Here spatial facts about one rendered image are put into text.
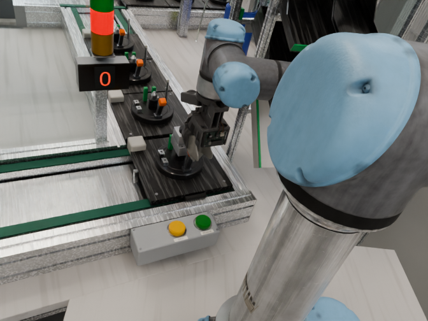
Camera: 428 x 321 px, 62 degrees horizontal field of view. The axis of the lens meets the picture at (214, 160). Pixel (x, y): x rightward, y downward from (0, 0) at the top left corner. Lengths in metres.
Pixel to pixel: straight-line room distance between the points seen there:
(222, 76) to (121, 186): 0.53
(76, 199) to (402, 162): 0.85
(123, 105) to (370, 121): 1.07
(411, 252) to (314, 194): 2.39
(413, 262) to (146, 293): 1.99
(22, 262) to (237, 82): 0.60
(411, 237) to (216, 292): 2.00
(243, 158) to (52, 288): 0.74
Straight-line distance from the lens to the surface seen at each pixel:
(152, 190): 0.96
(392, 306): 1.13
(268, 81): 0.65
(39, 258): 0.90
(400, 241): 2.69
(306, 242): 0.35
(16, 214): 1.00
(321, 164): 0.25
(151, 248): 0.86
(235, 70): 0.62
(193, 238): 0.89
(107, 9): 0.86
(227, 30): 0.70
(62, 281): 0.94
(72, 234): 0.88
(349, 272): 1.12
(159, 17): 2.12
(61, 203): 1.01
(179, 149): 0.97
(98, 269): 0.95
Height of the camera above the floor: 1.67
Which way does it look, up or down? 40 degrees down
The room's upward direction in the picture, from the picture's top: 15 degrees clockwise
